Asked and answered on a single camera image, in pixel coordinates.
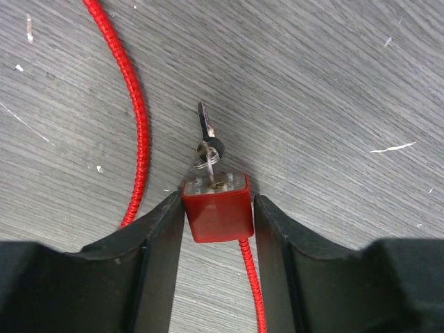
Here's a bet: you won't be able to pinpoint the red cable padlock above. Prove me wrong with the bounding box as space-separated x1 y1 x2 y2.
83 0 267 332

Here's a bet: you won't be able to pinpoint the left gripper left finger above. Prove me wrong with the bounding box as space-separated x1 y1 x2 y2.
1 191 184 332

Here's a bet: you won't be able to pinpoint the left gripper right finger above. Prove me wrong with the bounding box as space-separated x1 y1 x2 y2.
254 195 443 332

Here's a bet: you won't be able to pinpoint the silver keys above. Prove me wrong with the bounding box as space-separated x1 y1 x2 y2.
194 101 225 189

